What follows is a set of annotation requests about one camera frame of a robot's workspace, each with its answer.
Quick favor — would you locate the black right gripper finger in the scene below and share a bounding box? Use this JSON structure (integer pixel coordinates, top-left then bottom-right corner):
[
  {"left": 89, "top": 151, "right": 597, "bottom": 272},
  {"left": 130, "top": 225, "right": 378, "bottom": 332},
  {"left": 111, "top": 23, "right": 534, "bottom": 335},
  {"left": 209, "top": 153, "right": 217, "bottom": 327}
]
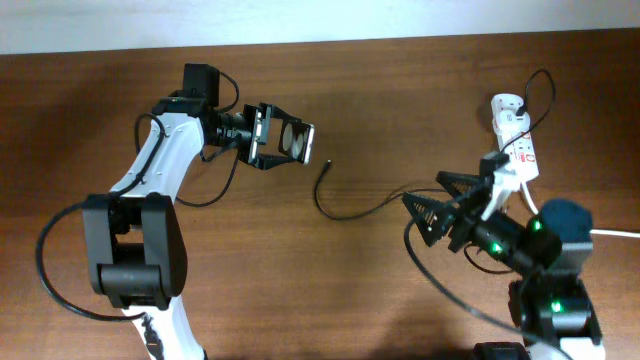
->
[
  {"left": 436, "top": 171, "right": 483, "bottom": 198},
  {"left": 402, "top": 193, "right": 457, "bottom": 247}
]

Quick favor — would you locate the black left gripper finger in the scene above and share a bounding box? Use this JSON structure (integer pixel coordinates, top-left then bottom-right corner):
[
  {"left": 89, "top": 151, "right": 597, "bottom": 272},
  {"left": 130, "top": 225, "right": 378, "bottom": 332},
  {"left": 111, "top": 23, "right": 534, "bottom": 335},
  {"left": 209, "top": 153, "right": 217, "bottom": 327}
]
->
[
  {"left": 259, "top": 102, "right": 301, "bottom": 122},
  {"left": 254, "top": 154, "right": 294, "bottom": 170}
]

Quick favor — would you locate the black Galaxy smartphone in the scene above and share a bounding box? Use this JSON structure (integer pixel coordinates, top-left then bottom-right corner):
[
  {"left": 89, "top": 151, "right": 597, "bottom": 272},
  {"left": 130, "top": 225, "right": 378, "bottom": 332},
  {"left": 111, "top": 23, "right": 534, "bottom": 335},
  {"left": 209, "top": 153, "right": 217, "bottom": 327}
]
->
[{"left": 278, "top": 121, "right": 315, "bottom": 165}]

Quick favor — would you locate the black USB charging cable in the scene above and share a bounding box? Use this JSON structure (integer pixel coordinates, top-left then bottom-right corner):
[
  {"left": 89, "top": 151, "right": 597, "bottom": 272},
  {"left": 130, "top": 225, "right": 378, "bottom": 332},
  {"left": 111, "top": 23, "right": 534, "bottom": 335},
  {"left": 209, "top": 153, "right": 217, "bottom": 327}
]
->
[{"left": 312, "top": 68, "right": 557, "bottom": 222}]

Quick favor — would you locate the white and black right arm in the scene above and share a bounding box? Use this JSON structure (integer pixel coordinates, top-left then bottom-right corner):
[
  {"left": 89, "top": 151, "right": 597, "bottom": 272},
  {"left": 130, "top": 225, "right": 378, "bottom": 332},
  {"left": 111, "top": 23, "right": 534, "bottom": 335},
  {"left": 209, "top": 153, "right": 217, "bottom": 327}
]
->
[{"left": 403, "top": 170, "right": 606, "bottom": 359}]

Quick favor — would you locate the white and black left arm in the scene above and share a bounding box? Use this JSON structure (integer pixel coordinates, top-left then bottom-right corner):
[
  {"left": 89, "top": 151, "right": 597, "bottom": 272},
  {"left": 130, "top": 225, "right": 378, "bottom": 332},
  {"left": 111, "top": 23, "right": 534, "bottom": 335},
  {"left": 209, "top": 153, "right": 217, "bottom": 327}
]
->
[{"left": 83, "top": 89, "right": 315, "bottom": 359}]

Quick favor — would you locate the white USB charger adapter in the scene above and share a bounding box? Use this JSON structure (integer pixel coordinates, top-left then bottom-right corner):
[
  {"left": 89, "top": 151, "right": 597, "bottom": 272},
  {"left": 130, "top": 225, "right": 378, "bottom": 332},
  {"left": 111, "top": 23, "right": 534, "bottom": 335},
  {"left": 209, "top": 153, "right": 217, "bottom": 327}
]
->
[{"left": 492, "top": 110, "right": 530, "bottom": 136}]

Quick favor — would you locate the white power strip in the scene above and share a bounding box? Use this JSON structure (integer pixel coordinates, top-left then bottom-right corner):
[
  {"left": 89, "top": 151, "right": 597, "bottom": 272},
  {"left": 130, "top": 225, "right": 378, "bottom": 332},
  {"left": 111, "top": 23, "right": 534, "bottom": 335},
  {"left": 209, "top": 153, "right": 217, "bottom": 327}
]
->
[{"left": 491, "top": 93, "right": 539, "bottom": 183}]

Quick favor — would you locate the white power strip cord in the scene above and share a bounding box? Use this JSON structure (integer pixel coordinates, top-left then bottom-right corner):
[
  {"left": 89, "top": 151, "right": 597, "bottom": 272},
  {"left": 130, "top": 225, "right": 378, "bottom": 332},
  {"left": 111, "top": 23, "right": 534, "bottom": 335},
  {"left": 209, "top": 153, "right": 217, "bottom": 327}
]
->
[{"left": 519, "top": 181, "right": 640, "bottom": 239}]

